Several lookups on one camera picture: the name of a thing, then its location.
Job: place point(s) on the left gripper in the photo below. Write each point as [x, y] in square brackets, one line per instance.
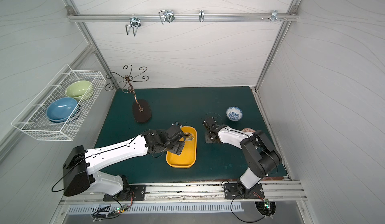
[180, 147]

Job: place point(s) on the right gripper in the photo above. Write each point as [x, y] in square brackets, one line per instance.
[207, 125]

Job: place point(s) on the yellow plastic storage box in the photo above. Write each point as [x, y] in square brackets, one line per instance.
[188, 155]

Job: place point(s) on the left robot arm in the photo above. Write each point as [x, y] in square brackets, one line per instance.
[82, 170]

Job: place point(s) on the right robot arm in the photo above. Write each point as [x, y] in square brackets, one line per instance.
[260, 153]

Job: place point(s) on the silver screw pile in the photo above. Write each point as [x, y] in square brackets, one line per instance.
[189, 137]

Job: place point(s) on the blue white patterned bowl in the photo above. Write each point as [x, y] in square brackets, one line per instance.
[234, 113]

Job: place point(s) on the red patterned bowl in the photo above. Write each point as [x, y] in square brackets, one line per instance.
[248, 130]

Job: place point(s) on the bronze hook stand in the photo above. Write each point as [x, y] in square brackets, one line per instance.
[132, 91]

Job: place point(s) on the green mat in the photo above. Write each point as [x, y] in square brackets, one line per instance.
[172, 123]

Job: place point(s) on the white vent strip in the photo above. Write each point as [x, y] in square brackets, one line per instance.
[159, 208]

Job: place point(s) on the green bowl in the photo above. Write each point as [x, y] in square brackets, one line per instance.
[80, 90]

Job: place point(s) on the small metal hook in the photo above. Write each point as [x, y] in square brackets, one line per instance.
[201, 16]

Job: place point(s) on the double metal hook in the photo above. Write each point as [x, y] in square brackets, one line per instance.
[133, 25]

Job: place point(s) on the looped metal hook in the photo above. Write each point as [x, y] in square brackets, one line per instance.
[166, 16]

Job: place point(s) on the right metal hook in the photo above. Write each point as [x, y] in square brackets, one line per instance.
[274, 17]

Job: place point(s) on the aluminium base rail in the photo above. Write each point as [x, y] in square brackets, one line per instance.
[188, 192]

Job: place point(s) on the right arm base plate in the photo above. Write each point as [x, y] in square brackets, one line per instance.
[238, 192]

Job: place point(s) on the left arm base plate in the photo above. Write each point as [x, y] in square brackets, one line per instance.
[130, 193]

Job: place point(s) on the white wire basket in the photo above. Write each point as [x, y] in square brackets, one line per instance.
[33, 121]

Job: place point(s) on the aluminium cross rail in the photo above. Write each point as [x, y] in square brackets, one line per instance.
[150, 18]

